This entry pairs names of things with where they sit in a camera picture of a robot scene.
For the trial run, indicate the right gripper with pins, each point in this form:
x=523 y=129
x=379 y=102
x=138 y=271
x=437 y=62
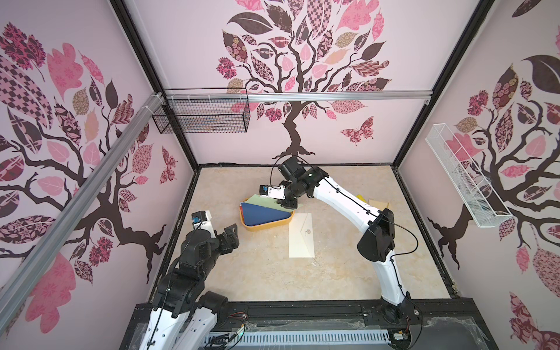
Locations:
x=289 y=198

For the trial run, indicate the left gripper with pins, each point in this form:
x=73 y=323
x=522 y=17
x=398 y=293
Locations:
x=227 y=240

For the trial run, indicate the yellow plastic storage box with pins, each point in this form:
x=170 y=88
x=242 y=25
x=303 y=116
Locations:
x=265 y=226

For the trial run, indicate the light green envelope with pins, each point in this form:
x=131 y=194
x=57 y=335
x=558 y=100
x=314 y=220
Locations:
x=266 y=202

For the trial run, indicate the navy blue envelope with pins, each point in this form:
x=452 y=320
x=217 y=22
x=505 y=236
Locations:
x=254 y=215

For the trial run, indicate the white envelope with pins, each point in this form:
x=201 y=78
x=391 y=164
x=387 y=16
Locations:
x=301 y=236

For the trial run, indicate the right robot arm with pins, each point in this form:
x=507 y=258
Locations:
x=377 y=226

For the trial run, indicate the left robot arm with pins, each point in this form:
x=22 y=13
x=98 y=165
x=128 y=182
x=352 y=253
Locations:
x=183 y=313

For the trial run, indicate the beige envelope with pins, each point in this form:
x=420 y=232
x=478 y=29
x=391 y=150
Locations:
x=380 y=205

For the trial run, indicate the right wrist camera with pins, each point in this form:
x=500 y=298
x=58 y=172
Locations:
x=272 y=191

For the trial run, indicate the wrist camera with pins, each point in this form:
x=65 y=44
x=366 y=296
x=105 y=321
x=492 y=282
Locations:
x=201 y=220
x=272 y=191

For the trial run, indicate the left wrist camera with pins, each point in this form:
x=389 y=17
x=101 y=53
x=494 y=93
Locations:
x=201 y=220

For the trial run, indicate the aluminium rail back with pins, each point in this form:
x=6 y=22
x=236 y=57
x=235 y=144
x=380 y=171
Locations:
x=297 y=95

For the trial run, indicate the aluminium rail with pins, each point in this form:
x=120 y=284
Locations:
x=31 y=270
x=297 y=95

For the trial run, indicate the black wire basket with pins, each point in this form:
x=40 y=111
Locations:
x=203 y=111

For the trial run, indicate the white cable duct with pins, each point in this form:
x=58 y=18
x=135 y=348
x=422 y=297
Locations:
x=290 y=339

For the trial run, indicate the white wire shelf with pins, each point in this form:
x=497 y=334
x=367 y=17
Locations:
x=455 y=153

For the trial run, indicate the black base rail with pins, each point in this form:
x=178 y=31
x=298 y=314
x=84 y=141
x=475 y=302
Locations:
x=454 y=323

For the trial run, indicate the aluminium rail left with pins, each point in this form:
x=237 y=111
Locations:
x=31 y=270

